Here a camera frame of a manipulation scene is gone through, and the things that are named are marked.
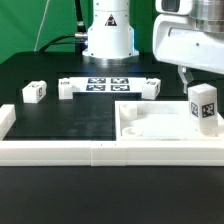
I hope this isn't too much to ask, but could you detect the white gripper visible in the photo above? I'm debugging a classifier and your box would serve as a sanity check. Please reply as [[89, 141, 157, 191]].
[[153, 0, 224, 93]]

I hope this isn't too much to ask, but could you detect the white square tabletop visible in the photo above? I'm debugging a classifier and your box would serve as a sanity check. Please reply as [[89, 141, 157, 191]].
[[115, 101, 224, 141]]

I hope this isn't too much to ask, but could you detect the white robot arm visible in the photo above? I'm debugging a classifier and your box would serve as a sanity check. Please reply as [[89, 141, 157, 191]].
[[83, 0, 224, 84]]

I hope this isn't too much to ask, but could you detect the white U-shaped obstacle fence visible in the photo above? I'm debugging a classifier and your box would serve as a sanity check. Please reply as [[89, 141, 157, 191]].
[[0, 104, 224, 166]]

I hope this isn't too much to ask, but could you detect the green backdrop curtain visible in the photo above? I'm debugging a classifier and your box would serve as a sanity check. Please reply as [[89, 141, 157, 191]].
[[0, 0, 158, 63]]

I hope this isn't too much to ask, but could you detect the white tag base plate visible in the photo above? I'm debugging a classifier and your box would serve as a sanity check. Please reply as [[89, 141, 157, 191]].
[[59, 77, 146, 93]]

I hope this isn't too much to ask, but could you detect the black cable bundle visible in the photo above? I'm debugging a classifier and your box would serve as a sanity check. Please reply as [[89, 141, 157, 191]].
[[39, 0, 90, 54]]

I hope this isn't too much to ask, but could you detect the white thin cable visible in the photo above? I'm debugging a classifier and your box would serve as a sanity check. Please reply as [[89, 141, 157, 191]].
[[34, 0, 52, 52]]

